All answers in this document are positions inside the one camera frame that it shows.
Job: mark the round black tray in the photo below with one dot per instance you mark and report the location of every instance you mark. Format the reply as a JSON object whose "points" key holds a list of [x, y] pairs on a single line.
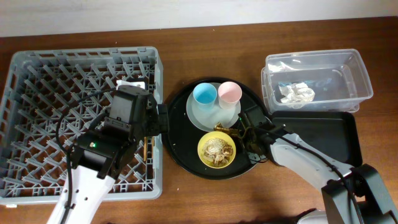
{"points": [[182, 139]]}

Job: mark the pink cup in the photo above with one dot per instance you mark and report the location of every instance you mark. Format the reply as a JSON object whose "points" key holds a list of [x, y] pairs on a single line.
{"points": [[229, 93]]}

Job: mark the clear plastic bin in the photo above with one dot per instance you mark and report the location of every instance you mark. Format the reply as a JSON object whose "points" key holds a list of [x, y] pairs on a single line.
{"points": [[338, 77]]}

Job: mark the light blue cup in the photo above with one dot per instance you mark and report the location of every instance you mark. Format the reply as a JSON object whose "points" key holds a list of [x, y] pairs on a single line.
{"points": [[205, 95]]}

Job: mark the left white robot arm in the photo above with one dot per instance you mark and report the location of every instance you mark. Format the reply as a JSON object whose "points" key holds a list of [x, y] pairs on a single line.
{"points": [[97, 157]]}

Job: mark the grey round plate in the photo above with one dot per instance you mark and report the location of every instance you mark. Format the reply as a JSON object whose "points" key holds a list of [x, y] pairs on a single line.
{"points": [[207, 119]]}

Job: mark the food scraps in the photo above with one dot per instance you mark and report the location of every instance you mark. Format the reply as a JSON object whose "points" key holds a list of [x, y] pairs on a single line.
{"points": [[217, 152]]}

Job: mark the black rectangular tray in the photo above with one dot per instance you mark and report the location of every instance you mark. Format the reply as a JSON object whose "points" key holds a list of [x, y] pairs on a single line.
{"points": [[332, 133]]}

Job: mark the grey plastic dishwasher rack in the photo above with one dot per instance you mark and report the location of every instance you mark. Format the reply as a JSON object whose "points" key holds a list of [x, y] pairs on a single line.
{"points": [[50, 98]]}

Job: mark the gold foil wrapper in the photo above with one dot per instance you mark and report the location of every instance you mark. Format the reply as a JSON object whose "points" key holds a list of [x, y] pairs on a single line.
{"points": [[229, 131]]}

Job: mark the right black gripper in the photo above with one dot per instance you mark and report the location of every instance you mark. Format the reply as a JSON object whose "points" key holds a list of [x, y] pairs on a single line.
{"points": [[253, 117]]}

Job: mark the white napkin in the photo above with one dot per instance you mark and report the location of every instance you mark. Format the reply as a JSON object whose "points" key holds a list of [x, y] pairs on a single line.
{"points": [[296, 93]]}

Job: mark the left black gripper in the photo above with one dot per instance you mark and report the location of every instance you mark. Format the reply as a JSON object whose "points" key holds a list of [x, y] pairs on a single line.
{"points": [[160, 119]]}

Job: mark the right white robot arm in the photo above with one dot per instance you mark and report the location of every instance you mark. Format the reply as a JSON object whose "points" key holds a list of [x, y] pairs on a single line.
{"points": [[350, 194]]}

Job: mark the yellow bowl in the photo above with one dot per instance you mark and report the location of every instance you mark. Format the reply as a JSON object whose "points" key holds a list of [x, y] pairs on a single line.
{"points": [[211, 135]]}

